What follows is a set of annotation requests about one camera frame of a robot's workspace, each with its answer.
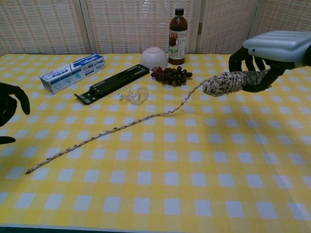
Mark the woven bamboo folding screen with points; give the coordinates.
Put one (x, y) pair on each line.
(121, 24)

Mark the dark vinegar bottle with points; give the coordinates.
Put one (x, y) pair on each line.
(178, 31)

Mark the white upturned bowl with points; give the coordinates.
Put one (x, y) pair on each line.
(153, 58)

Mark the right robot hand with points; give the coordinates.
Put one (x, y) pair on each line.
(279, 48)

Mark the blue white toothpaste box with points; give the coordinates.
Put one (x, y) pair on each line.
(73, 72)

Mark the clear plastic hook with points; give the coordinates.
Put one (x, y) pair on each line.
(136, 101)

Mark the red grape bunch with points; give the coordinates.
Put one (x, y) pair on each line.
(170, 75)

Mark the yellow checkered tablecloth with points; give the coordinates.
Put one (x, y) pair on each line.
(170, 145)

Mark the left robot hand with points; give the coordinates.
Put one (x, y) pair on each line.
(23, 97)

